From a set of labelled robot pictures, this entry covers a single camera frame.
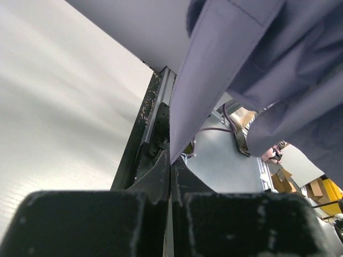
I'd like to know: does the lavender folding umbrella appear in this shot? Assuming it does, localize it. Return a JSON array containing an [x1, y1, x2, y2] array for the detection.
[[170, 1, 342, 186]]

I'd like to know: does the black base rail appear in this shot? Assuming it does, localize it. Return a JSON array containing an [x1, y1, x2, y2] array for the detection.
[[110, 67, 176, 191]]

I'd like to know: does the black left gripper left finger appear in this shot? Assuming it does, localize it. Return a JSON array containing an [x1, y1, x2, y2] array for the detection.
[[1, 150, 170, 256]]

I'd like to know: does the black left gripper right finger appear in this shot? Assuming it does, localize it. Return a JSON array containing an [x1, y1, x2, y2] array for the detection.
[[170, 160, 330, 256]]

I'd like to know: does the black smartphone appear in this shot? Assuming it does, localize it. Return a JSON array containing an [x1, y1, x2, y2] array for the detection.
[[233, 128, 251, 157]]

